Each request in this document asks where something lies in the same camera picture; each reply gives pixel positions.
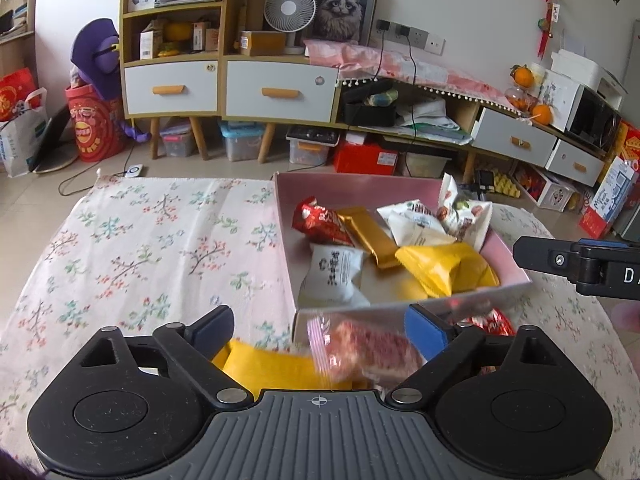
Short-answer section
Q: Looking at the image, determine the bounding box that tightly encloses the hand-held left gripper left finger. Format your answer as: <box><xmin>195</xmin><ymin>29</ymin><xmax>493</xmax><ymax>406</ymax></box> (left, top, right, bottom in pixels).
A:
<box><xmin>75</xmin><ymin>305</ymin><xmax>253</xmax><ymax>408</ymax></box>

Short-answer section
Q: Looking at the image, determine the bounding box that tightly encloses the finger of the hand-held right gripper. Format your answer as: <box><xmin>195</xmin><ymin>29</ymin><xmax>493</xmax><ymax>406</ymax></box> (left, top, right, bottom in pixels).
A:
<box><xmin>513</xmin><ymin>236</ymin><xmax>582</xmax><ymax>276</ymax></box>

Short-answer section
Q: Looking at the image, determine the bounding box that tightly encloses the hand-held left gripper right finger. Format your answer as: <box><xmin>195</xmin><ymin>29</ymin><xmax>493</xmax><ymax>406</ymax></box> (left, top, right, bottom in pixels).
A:
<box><xmin>382</xmin><ymin>304</ymin><xmax>561</xmax><ymax>408</ymax></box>

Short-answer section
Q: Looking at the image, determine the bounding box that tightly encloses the clear pink snack packet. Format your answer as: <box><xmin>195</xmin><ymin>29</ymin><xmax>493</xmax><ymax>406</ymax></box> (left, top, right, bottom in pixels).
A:
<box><xmin>306</xmin><ymin>309</ymin><xmax>427</xmax><ymax>392</ymax></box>

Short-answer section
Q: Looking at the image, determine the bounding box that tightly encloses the plain yellow snack packet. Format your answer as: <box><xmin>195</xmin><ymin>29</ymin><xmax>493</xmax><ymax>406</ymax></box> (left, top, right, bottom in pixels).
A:
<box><xmin>394</xmin><ymin>241</ymin><xmax>502</xmax><ymax>301</ymax></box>
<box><xmin>211</xmin><ymin>338</ymin><xmax>373</xmax><ymax>397</ymax></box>

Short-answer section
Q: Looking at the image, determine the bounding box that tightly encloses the red packet with white print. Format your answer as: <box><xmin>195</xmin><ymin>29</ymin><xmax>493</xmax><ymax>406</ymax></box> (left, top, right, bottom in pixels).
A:
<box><xmin>467</xmin><ymin>308</ymin><xmax>517</xmax><ymax>338</ymax></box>

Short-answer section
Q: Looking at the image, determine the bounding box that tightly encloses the white green snack packet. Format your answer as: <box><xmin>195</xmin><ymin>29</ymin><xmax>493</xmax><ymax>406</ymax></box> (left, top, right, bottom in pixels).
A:
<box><xmin>436</xmin><ymin>173</ymin><xmax>494</xmax><ymax>252</ymax></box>

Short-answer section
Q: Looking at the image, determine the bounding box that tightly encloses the golden brown bar packet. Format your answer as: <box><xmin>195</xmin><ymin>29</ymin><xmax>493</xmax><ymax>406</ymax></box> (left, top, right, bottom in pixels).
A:
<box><xmin>336</xmin><ymin>206</ymin><xmax>402</xmax><ymax>272</ymax></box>

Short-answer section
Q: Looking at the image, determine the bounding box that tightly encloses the white packet black print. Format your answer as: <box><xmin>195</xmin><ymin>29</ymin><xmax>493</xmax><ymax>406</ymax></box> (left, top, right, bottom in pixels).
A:
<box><xmin>299</xmin><ymin>243</ymin><xmax>365</xmax><ymax>305</ymax></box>

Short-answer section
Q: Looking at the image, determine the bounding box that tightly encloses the pink cardboard box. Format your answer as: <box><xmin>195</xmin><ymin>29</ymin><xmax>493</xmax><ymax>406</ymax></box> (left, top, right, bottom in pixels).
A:
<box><xmin>272</xmin><ymin>172</ymin><xmax>532</xmax><ymax>348</ymax></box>

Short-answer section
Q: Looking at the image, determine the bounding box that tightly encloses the shiny red snack packet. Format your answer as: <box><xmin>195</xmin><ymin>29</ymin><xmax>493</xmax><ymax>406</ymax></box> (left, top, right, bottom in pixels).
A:
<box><xmin>292</xmin><ymin>196</ymin><xmax>357</xmax><ymax>249</ymax></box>

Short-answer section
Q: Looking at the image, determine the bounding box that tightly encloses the white open floor box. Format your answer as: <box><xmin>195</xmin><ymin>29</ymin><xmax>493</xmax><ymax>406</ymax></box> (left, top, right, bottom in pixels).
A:
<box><xmin>515</xmin><ymin>162</ymin><xmax>576</xmax><ymax>211</ymax></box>

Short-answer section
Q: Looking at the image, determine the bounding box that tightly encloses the blue white red carton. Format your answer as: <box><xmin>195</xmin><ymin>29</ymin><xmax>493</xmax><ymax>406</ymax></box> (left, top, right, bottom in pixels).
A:
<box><xmin>580</xmin><ymin>157</ymin><xmax>640</xmax><ymax>238</ymax></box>

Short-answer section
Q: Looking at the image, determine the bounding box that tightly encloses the yellow egg tray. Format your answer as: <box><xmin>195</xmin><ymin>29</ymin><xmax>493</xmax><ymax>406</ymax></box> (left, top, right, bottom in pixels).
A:
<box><xmin>492</xmin><ymin>170</ymin><xmax>521</xmax><ymax>198</ymax></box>

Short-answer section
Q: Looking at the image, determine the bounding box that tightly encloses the floral tablecloth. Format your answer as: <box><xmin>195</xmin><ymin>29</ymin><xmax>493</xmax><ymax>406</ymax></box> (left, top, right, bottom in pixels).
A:
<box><xmin>0</xmin><ymin>177</ymin><xmax>640</xmax><ymax>461</ymax></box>

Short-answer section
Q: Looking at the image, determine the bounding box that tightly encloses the red yellow gift box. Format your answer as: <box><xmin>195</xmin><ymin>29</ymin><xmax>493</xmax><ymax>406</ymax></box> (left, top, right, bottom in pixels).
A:
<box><xmin>607</xmin><ymin>120</ymin><xmax>640</xmax><ymax>171</ymax></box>

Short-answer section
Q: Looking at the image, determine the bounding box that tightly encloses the black microwave oven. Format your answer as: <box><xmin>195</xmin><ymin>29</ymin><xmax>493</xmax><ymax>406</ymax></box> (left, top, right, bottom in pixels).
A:
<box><xmin>565</xmin><ymin>85</ymin><xmax>623</xmax><ymax>153</ymax></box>

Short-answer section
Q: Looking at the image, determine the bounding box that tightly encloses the translucent storage bin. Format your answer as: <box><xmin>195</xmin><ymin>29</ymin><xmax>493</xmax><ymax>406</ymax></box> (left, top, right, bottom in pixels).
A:
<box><xmin>402</xmin><ymin>150</ymin><xmax>451</xmax><ymax>178</ymax></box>

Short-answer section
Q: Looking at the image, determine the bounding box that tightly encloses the white box with drawing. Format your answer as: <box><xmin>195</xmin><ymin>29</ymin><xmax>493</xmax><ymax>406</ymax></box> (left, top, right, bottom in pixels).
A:
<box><xmin>537</xmin><ymin>70</ymin><xmax>581</xmax><ymax>133</ymax></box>

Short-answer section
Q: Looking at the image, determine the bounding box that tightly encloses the low wooden cabinet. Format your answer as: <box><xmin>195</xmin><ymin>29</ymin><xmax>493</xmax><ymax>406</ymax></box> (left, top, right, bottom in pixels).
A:
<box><xmin>337</xmin><ymin>80</ymin><xmax>621</xmax><ymax>188</ymax></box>

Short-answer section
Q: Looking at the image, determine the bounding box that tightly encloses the jar of small oranges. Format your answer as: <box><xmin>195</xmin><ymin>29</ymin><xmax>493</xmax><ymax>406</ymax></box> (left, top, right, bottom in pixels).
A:
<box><xmin>505</xmin><ymin>85</ymin><xmax>533</xmax><ymax>111</ymax></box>

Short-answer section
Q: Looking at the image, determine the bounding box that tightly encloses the pile of papers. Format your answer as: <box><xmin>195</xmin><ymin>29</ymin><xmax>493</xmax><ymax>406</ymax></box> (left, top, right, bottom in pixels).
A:
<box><xmin>395</xmin><ymin>97</ymin><xmax>473</xmax><ymax>143</ymax></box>

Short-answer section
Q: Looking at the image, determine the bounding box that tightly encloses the red cardboard box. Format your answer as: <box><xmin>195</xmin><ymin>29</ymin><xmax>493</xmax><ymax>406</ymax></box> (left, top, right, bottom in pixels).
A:
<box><xmin>332</xmin><ymin>142</ymin><xmax>401</xmax><ymax>176</ymax></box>

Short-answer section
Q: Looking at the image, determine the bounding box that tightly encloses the clear bin blue lid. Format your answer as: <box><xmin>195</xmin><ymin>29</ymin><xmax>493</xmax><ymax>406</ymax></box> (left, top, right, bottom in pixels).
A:
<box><xmin>219</xmin><ymin>120</ymin><xmax>266</xmax><ymax>163</ymax></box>

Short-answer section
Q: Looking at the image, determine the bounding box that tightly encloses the clear storage bin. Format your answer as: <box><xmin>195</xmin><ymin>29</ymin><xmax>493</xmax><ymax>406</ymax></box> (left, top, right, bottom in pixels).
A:
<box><xmin>160</xmin><ymin>120</ymin><xmax>198</xmax><ymax>158</ymax></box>

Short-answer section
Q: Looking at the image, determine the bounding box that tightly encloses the white foam box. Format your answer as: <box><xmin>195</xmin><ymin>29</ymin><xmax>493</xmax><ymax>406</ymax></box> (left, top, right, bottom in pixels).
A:
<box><xmin>550</xmin><ymin>50</ymin><xmax>628</xmax><ymax>96</ymax></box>

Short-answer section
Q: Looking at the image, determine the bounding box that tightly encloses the clear bin black lid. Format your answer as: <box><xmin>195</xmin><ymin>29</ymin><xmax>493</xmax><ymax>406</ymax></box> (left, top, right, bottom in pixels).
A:
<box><xmin>286</xmin><ymin>125</ymin><xmax>341</xmax><ymax>166</ymax></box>

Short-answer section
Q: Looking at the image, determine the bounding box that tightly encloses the black bag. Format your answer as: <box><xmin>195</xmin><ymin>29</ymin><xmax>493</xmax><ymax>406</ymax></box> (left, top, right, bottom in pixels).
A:
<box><xmin>342</xmin><ymin>82</ymin><xmax>401</xmax><ymax>128</ymax></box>

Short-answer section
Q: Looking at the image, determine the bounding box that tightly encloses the red printed bag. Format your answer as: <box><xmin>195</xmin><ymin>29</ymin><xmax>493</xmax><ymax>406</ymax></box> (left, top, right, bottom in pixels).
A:
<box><xmin>65</xmin><ymin>85</ymin><xmax>128</xmax><ymax>163</ymax></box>

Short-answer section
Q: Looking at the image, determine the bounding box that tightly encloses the pink floral cloth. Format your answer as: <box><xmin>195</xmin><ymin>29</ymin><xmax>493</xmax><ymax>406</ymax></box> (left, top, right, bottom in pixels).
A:
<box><xmin>304</xmin><ymin>40</ymin><xmax>516</xmax><ymax>111</ymax></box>

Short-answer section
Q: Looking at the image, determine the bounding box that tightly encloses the black flat board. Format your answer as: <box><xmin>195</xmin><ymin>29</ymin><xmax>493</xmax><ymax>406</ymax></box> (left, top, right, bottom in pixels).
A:
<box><xmin>32</xmin><ymin>105</ymin><xmax>76</xmax><ymax>173</ymax></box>

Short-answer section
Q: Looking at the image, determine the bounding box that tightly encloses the white paper bag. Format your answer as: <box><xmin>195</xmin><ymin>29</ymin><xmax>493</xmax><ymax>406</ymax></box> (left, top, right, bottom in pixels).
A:
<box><xmin>0</xmin><ymin>87</ymin><xmax>51</xmax><ymax>178</ymax></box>

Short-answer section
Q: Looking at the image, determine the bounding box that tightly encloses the wooden cabinet with shelves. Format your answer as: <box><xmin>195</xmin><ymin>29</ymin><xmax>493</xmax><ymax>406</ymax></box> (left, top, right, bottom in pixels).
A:
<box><xmin>119</xmin><ymin>0</ymin><xmax>341</xmax><ymax>161</ymax></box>

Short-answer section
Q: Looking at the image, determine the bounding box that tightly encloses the brown cardboard box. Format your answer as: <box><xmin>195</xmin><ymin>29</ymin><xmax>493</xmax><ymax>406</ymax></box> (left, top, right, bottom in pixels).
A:
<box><xmin>239</xmin><ymin>30</ymin><xmax>287</xmax><ymax>57</ymax></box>

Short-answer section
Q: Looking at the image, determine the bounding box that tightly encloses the small white carton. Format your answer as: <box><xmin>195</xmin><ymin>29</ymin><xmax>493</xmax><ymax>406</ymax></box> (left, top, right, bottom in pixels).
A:
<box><xmin>139</xmin><ymin>27</ymin><xmax>163</xmax><ymax>61</ymax></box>

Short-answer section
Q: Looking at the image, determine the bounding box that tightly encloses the small orange box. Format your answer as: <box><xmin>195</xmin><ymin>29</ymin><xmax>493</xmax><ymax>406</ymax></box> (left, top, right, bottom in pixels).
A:
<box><xmin>192</xmin><ymin>21</ymin><xmax>221</xmax><ymax>52</ymax></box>

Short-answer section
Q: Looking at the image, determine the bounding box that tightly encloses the red gift bag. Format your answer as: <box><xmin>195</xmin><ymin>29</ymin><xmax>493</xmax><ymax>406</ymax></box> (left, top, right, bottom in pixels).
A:
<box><xmin>0</xmin><ymin>67</ymin><xmax>38</xmax><ymax>123</ymax></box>

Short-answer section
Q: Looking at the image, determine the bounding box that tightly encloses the framed cat picture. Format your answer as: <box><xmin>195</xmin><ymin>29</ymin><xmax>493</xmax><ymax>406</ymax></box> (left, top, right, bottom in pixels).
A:
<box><xmin>301</xmin><ymin>0</ymin><xmax>381</xmax><ymax>46</ymax></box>

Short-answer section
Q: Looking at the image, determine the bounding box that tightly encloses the white desk fan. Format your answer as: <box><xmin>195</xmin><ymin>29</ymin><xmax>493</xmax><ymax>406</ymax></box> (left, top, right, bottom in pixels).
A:
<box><xmin>264</xmin><ymin>0</ymin><xmax>317</xmax><ymax>56</ymax></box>

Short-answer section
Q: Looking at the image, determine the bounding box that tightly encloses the wooden bookshelf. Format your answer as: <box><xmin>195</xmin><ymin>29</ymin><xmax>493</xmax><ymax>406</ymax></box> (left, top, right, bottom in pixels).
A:
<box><xmin>0</xmin><ymin>0</ymin><xmax>38</xmax><ymax>76</ymax></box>

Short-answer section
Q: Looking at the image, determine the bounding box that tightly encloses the white drawer wooden handle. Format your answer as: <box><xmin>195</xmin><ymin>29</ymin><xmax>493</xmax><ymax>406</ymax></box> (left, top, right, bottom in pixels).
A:
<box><xmin>122</xmin><ymin>60</ymin><xmax>220</xmax><ymax>117</ymax></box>
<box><xmin>545</xmin><ymin>139</ymin><xmax>606</xmax><ymax>187</ymax></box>
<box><xmin>224</xmin><ymin>59</ymin><xmax>340</xmax><ymax>123</ymax></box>
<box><xmin>470</xmin><ymin>107</ymin><xmax>557</xmax><ymax>161</ymax></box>

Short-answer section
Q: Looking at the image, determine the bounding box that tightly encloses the black floor cable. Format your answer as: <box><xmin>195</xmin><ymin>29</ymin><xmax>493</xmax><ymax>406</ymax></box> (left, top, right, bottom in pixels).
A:
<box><xmin>57</xmin><ymin>142</ymin><xmax>137</xmax><ymax>196</ymax></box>

